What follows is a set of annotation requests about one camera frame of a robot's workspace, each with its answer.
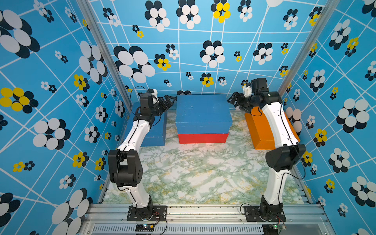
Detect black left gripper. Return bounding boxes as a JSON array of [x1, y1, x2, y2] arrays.
[[150, 95, 174, 118]]

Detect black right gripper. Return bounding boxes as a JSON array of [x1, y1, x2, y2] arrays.
[[227, 92, 257, 113]]

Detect blue shoebox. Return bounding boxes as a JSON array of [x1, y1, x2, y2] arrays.
[[176, 95, 233, 134], [124, 102, 167, 147]]

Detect orange shoebox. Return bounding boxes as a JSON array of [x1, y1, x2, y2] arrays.
[[245, 102, 300, 150]]

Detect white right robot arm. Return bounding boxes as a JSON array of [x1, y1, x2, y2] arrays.
[[227, 78, 306, 222]]

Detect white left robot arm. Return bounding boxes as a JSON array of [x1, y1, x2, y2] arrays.
[[107, 89, 177, 220]]

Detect red shoebox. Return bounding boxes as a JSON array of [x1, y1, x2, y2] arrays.
[[178, 133, 229, 144]]

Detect left green circuit board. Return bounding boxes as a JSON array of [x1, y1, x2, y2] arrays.
[[135, 224, 155, 234]]

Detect green circuit board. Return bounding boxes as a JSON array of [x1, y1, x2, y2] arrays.
[[262, 224, 286, 235], [135, 224, 155, 234]]

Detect right green circuit board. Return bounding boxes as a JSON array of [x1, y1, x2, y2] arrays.
[[262, 224, 286, 235]]

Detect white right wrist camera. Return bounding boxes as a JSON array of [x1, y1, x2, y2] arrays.
[[242, 83, 252, 97]]

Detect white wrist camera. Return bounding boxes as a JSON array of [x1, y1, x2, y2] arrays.
[[242, 83, 252, 97], [147, 89, 158, 104]]

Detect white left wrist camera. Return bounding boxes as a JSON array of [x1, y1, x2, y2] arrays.
[[147, 89, 158, 104]]

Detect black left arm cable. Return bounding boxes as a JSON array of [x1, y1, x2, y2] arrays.
[[116, 85, 150, 192]]

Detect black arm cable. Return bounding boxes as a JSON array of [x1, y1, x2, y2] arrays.
[[249, 99, 306, 203], [116, 85, 150, 192]]

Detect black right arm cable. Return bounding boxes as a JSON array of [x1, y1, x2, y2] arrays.
[[249, 99, 306, 203]]

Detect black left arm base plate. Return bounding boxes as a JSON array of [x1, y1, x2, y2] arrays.
[[126, 205, 167, 222]]

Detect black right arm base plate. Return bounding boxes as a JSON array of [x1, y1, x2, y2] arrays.
[[240, 204, 287, 223]]

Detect left aluminium corner post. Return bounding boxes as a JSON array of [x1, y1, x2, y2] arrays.
[[76, 0, 132, 112]]

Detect aluminium corner post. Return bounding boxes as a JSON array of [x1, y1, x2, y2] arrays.
[[76, 0, 132, 112], [278, 0, 340, 97]]

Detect right aluminium corner post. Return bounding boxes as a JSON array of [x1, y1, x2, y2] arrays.
[[278, 0, 340, 97]]

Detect aluminium front rail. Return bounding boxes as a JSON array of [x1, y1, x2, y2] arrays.
[[80, 204, 335, 235]]

